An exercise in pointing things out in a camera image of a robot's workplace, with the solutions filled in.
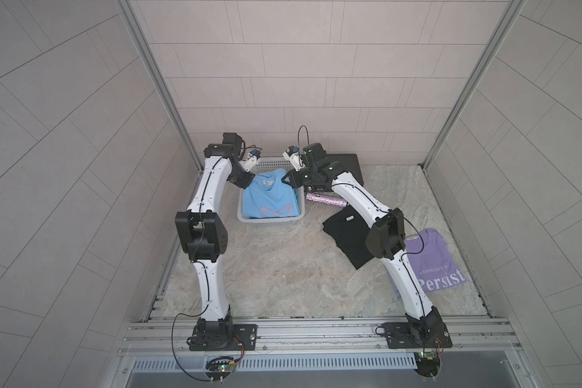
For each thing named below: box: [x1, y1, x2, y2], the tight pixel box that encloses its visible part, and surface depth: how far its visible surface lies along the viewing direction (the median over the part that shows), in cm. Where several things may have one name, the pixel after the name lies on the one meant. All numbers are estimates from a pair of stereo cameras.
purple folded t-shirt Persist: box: [404, 227, 467, 293], surface depth 86 cm
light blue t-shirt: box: [242, 168, 300, 219], surface depth 91 cm
